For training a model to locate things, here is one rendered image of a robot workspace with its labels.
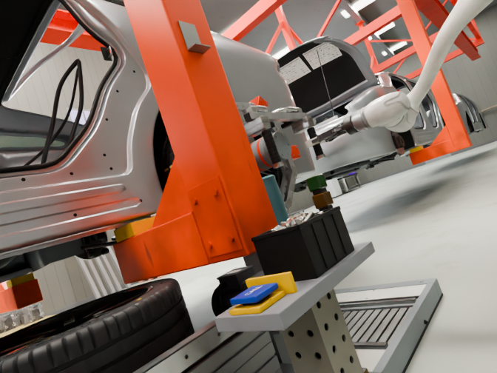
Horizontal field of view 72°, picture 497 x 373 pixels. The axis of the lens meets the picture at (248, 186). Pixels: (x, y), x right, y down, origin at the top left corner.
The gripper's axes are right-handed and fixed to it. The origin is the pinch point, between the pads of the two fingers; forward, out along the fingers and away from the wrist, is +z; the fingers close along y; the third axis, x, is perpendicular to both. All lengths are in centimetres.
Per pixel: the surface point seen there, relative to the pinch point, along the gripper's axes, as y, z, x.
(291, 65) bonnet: 272, 135, 149
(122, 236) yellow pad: -75, 49, -14
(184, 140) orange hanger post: -76, -2, 4
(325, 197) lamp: -57, -27, -23
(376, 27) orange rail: 575, 89, 242
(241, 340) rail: -80, -3, -51
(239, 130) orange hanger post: -63, -11, 3
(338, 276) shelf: -75, -33, -40
